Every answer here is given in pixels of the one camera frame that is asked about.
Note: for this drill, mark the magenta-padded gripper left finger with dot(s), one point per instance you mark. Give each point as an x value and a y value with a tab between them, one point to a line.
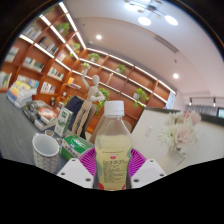
75	173

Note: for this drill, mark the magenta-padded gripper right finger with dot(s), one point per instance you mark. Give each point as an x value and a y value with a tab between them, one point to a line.
148	171

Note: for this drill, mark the clear yellow drink bottle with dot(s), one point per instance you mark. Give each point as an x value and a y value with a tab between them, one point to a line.
113	146

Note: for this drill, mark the green and white box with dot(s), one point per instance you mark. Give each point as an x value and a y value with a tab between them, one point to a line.
75	146

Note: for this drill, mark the white patterned mug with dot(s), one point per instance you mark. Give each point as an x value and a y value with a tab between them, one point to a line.
45	155

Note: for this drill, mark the white and pink flower bouquet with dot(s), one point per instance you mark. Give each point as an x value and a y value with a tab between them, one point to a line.
178	131

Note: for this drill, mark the small green-white drink carton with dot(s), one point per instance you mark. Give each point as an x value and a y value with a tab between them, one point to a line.
63	121

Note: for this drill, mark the flat stack of magazines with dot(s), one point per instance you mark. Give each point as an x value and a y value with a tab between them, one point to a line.
41	115

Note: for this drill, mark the wooden artist mannequin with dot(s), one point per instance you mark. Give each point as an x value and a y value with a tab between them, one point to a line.
87	106

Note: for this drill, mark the stack of colourful books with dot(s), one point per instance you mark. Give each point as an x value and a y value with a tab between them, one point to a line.
21	93

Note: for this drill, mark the round recessed ceiling light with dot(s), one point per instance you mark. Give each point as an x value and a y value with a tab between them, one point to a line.
98	37
175	76

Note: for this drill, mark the wooden shelf unit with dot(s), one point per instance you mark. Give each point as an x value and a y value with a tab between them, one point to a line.
50	60

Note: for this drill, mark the ceiling air vent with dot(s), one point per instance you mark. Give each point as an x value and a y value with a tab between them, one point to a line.
164	43

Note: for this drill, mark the ceiling lamp with round bulbs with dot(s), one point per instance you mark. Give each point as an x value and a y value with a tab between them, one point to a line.
145	20

